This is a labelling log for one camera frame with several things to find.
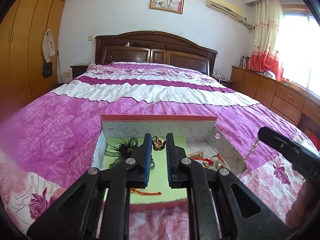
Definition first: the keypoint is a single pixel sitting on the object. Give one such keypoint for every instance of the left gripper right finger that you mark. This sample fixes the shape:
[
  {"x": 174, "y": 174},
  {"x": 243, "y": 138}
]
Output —
[{"x": 220, "y": 206}]

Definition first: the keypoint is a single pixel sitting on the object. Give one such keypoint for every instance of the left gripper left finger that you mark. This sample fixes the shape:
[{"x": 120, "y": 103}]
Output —
[{"x": 98, "y": 202}]

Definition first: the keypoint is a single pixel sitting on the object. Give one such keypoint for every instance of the black feather hair accessory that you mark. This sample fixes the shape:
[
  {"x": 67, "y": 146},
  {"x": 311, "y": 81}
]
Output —
[{"x": 120, "y": 151}]

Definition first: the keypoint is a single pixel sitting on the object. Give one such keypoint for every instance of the gold pearl brooch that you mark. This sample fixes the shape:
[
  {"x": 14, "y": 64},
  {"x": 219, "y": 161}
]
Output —
[{"x": 158, "y": 144}]

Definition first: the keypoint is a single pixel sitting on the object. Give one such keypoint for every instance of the person's right hand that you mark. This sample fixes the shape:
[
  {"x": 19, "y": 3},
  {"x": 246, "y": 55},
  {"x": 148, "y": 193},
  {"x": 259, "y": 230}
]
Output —
[{"x": 303, "y": 206}]

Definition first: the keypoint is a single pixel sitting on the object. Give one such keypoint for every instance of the wooden side cabinet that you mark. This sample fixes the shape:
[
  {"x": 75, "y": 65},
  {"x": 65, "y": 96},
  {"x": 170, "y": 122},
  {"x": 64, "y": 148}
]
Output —
[{"x": 295, "y": 104}]

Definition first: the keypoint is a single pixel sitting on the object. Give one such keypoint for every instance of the pink cardboard shoe box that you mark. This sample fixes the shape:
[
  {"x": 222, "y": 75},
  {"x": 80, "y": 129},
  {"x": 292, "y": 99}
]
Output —
[{"x": 199, "y": 136}]

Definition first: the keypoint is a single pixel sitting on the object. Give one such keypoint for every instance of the floral pink bed quilt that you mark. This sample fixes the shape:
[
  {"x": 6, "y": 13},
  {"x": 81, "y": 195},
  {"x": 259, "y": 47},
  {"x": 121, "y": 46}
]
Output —
[{"x": 49, "y": 144}]

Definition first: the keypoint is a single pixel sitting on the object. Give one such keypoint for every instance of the dark wooden nightstand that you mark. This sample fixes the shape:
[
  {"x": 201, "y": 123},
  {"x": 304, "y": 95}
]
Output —
[{"x": 78, "y": 69}]

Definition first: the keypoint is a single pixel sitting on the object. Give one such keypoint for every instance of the black hanging bag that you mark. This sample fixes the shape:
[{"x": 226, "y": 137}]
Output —
[{"x": 47, "y": 69}]

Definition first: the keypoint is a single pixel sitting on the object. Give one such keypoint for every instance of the cream red curtain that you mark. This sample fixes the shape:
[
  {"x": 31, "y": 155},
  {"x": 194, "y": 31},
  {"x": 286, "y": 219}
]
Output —
[{"x": 265, "y": 54}]

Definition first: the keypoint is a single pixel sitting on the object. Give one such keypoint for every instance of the beige hanging cloth bag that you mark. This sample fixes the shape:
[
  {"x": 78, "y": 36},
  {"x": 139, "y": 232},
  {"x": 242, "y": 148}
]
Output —
[{"x": 48, "y": 46}]

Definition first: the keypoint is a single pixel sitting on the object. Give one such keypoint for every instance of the dark wooden headboard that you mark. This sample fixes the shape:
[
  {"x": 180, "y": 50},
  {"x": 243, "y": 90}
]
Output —
[{"x": 154, "y": 47}]

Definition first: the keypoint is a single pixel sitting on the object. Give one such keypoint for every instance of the wooden wardrobe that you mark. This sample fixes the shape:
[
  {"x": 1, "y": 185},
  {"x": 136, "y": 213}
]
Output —
[{"x": 22, "y": 31}]

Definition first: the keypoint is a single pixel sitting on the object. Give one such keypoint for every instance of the wall air conditioner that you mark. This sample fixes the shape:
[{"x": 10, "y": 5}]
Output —
[{"x": 227, "y": 8}]

